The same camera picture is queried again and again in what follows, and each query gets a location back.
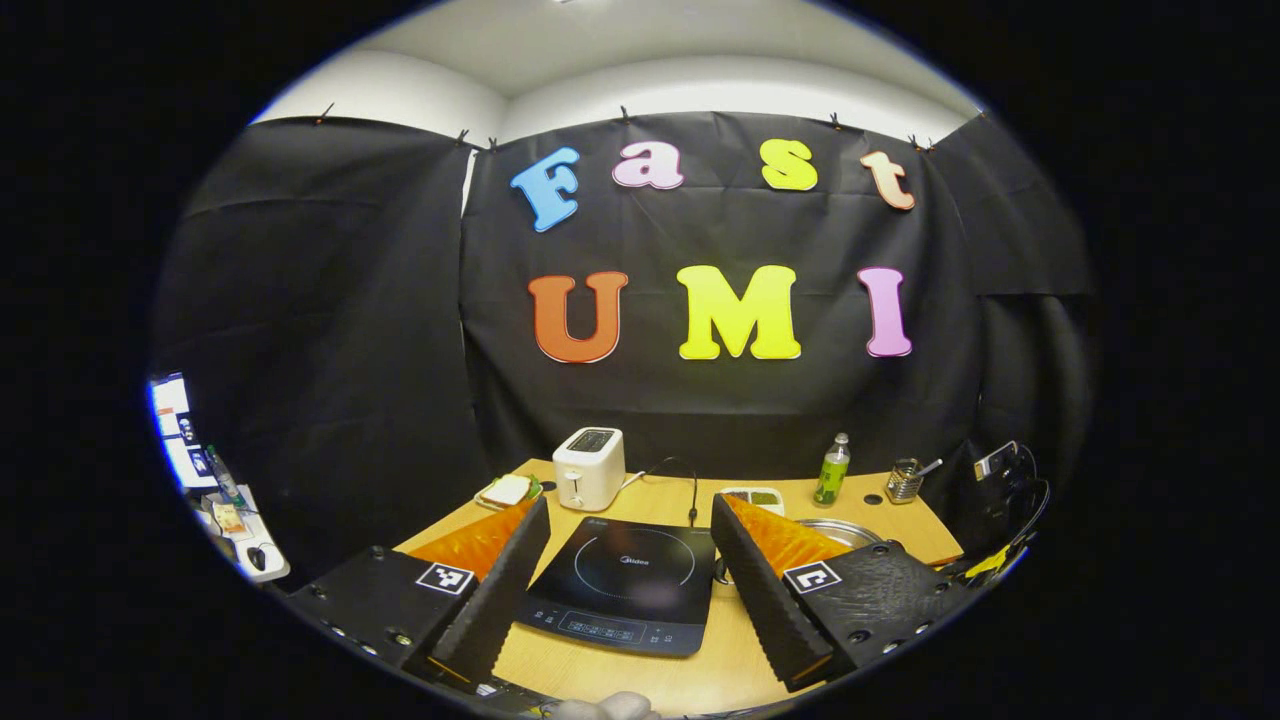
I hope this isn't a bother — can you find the stainless steel pot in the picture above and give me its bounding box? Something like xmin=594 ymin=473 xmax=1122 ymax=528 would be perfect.
xmin=714 ymin=518 xmax=887 ymax=587

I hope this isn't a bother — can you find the green drink bottle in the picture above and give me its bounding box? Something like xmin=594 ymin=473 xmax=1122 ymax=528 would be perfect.
xmin=813 ymin=433 xmax=852 ymax=508

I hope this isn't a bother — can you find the black induction cooktop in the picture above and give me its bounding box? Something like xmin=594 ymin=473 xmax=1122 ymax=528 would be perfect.
xmin=517 ymin=516 xmax=717 ymax=658

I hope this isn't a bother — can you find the white toaster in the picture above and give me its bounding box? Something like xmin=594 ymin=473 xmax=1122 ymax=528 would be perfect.
xmin=552 ymin=427 xmax=627 ymax=512

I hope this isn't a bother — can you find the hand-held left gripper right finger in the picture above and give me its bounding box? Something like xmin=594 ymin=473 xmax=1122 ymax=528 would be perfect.
xmin=710 ymin=492 xmax=976 ymax=693

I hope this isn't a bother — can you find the white side desk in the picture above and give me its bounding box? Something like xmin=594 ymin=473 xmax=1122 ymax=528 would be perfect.
xmin=190 ymin=485 xmax=291 ymax=584

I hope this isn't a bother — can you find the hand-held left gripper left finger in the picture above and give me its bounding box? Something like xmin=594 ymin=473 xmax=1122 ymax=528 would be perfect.
xmin=285 ymin=497 xmax=552 ymax=686

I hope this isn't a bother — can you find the white divided bean tray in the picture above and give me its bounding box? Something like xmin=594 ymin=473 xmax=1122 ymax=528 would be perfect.
xmin=718 ymin=487 xmax=787 ymax=517

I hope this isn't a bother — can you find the small beige plate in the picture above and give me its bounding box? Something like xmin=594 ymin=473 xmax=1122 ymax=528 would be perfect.
xmin=474 ymin=474 xmax=543 ymax=511

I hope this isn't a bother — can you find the black power cable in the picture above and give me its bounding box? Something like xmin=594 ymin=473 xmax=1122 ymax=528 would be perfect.
xmin=625 ymin=456 xmax=701 ymax=528

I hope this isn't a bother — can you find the computer monitor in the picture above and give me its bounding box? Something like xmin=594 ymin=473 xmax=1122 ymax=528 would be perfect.
xmin=148 ymin=372 xmax=216 ymax=491

